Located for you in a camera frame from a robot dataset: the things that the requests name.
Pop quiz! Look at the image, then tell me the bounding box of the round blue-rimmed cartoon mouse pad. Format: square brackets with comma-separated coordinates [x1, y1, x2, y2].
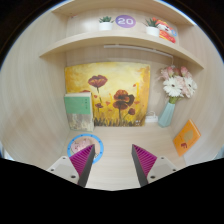
[67, 133, 105, 165]

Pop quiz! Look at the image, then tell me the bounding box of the teal faceted vase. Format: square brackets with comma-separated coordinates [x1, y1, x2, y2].
[157, 101, 176, 128]

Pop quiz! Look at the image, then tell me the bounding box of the green covered book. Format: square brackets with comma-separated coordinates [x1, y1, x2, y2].
[63, 92, 95, 132]

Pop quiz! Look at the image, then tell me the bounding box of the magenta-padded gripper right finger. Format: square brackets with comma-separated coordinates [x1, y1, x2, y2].
[131, 143, 179, 188]

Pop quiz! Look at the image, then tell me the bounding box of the small potted green plant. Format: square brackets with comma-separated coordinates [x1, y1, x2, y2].
[98, 15, 115, 32]
[143, 17, 161, 37]

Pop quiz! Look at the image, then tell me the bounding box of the pink and white flower bouquet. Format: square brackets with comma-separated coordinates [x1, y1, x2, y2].
[159, 65, 198, 104]

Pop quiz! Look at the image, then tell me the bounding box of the white light bar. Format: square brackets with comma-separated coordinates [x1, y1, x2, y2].
[103, 44, 174, 61]

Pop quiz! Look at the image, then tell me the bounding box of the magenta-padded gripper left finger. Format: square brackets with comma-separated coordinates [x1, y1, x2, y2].
[46, 143, 97, 188]

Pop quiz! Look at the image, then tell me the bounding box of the yellow poppy flower painting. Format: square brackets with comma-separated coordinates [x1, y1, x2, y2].
[64, 61, 151, 128]

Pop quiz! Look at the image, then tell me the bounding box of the orange covered book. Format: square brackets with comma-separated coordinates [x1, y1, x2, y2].
[172, 119, 202, 157]

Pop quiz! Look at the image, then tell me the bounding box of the round purple number sign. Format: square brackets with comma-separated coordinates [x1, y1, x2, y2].
[115, 14, 137, 29]

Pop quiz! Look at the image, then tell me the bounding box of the red plush toy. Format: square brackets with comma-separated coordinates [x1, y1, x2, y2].
[154, 18, 178, 44]

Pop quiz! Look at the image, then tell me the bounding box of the light wooden shelf board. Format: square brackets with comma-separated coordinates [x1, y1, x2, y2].
[39, 30, 205, 69]

